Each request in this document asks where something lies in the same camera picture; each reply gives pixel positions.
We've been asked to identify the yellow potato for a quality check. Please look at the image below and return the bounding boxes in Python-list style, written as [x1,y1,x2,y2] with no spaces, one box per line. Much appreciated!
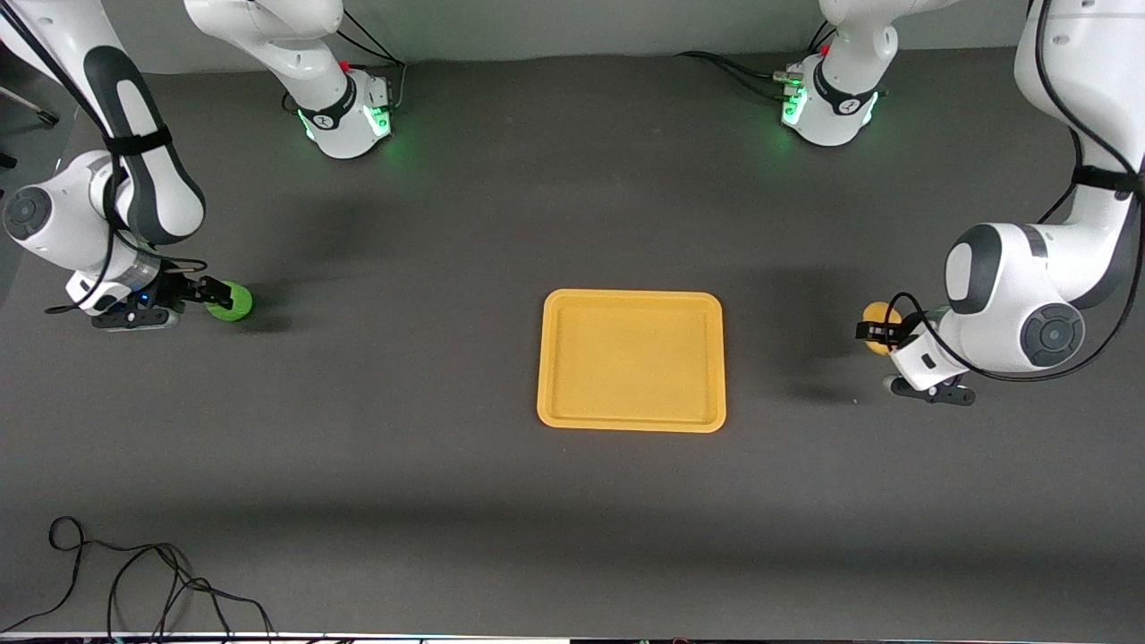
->
[861,301,903,357]

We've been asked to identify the green apple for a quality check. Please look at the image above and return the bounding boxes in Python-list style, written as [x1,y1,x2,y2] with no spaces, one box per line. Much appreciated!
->
[204,280,255,324]

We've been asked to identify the yellow rectangular tray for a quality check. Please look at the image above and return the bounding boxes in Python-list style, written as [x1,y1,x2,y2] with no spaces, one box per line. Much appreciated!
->
[537,288,727,434]

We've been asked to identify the dark grey table cloth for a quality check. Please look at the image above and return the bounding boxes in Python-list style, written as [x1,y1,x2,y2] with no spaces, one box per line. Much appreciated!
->
[0,45,1145,641]

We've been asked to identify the black right arm base cables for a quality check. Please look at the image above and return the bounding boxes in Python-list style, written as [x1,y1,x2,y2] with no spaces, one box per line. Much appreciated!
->
[282,13,411,115]

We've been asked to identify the black arm base cables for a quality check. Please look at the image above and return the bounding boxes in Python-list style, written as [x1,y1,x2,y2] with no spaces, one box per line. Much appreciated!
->
[282,13,411,115]
[675,20,837,101]

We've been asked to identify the thin black loose cable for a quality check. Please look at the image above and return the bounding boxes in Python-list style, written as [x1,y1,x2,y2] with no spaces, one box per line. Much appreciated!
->
[0,516,278,641]

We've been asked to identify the black left arm base cables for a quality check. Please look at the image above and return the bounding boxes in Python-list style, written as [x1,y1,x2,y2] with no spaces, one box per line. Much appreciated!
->
[675,20,837,101]

